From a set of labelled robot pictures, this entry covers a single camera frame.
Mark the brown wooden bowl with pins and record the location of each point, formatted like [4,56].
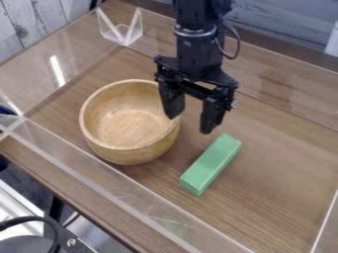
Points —
[124,122]

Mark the blue object at left edge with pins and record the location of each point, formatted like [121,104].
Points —
[8,111]

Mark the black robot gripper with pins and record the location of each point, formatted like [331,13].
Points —
[193,73]

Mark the green rectangular block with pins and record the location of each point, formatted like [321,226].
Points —
[215,159]

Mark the black table leg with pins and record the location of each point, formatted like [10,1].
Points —
[57,209]

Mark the black metal bracket with screw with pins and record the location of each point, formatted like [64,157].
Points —
[64,240]

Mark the clear acrylic corner bracket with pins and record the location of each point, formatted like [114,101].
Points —
[121,34]

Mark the clear acrylic front wall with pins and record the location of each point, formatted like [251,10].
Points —
[148,206]

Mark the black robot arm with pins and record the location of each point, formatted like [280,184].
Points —
[200,14]

